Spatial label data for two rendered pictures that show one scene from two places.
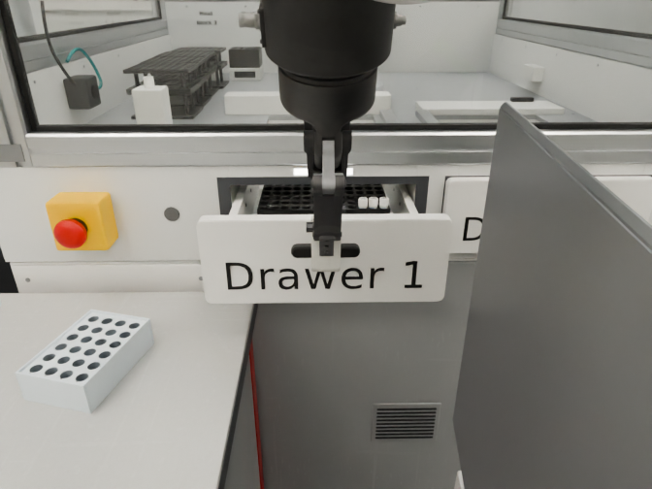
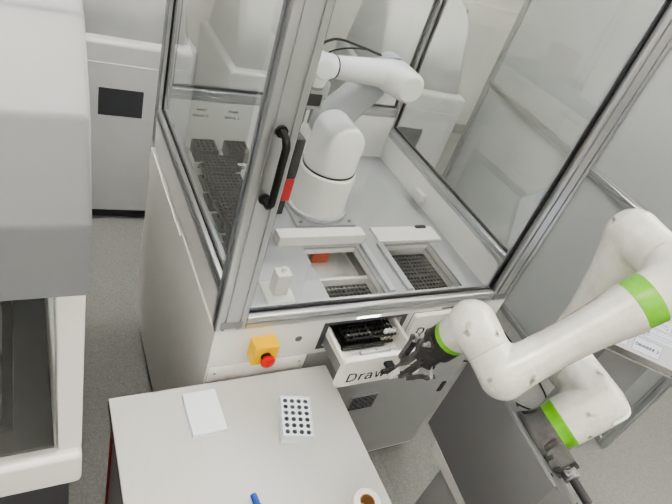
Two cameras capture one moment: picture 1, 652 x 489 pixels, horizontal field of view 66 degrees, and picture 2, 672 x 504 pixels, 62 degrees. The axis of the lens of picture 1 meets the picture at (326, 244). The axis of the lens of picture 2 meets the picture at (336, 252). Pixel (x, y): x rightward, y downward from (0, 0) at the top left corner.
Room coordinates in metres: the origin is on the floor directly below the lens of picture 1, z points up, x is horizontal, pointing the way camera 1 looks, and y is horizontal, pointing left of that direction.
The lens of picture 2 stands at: (-0.27, 0.86, 2.03)
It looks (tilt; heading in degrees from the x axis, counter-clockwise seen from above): 36 degrees down; 325
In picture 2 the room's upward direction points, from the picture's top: 21 degrees clockwise
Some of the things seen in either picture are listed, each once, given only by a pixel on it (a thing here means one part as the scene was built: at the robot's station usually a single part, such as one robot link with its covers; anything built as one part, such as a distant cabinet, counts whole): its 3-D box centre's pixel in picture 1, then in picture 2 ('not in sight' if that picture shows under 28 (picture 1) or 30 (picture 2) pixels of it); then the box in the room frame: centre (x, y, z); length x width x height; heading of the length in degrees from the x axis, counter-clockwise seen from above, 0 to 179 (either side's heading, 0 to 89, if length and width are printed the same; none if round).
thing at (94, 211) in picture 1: (82, 221); (263, 350); (0.63, 0.33, 0.88); 0.07 x 0.05 x 0.07; 91
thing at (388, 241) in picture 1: (324, 259); (382, 366); (0.53, 0.00, 0.87); 0.29 x 0.02 x 0.11; 91
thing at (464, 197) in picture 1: (544, 215); (444, 322); (0.66, -0.31, 0.87); 0.29 x 0.02 x 0.11; 91
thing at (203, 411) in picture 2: not in sight; (204, 412); (0.54, 0.50, 0.77); 0.13 x 0.09 x 0.02; 2
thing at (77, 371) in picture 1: (90, 356); (295, 419); (0.47, 0.27, 0.78); 0.12 x 0.08 x 0.04; 166
